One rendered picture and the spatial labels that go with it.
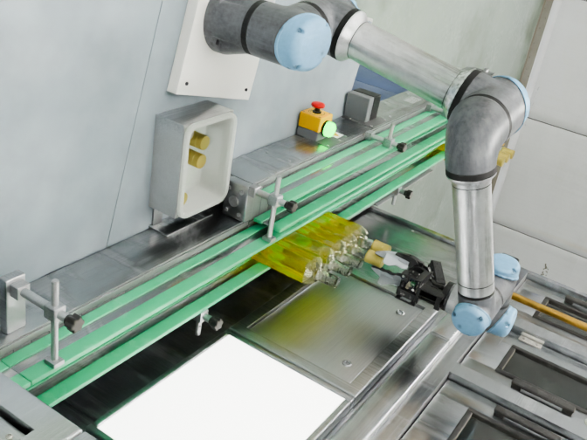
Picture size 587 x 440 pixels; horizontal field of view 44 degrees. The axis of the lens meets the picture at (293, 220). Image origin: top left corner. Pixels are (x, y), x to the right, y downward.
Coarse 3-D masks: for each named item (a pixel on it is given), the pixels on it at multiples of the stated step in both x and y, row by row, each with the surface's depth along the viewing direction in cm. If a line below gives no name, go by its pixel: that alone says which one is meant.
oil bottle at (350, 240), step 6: (312, 222) 188; (318, 222) 189; (324, 222) 189; (318, 228) 186; (324, 228) 186; (330, 228) 187; (336, 228) 187; (330, 234) 184; (336, 234) 184; (342, 234) 185; (348, 234) 185; (342, 240) 183; (348, 240) 183; (354, 240) 184; (348, 246) 183; (354, 246) 183
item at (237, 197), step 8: (232, 176) 174; (232, 184) 172; (240, 184) 171; (248, 184) 172; (232, 192) 173; (240, 192) 171; (224, 200) 175; (232, 200) 173; (240, 200) 173; (248, 200) 172; (224, 208) 176; (232, 208) 175; (240, 208) 173; (248, 208) 173; (232, 216) 176; (240, 216) 174; (248, 216) 175
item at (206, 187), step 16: (192, 128) 150; (208, 128) 166; (224, 128) 164; (224, 144) 166; (208, 160) 170; (224, 160) 167; (192, 176) 169; (208, 176) 171; (224, 176) 169; (192, 192) 169; (208, 192) 171; (224, 192) 170; (192, 208) 163
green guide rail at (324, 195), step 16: (432, 128) 261; (416, 144) 244; (432, 144) 248; (384, 160) 227; (400, 160) 228; (352, 176) 211; (368, 176) 212; (320, 192) 198; (336, 192) 198; (304, 208) 187; (320, 208) 189; (288, 224) 177
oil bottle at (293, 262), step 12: (264, 252) 175; (276, 252) 173; (288, 252) 172; (300, 252) 173; (264, 264) 176; (276, 264) 174; (288, 264) 172; (300, 264) 170; (312, 264) 170; (288, 276) 173; (300, 276) 171; (312, 276) 170
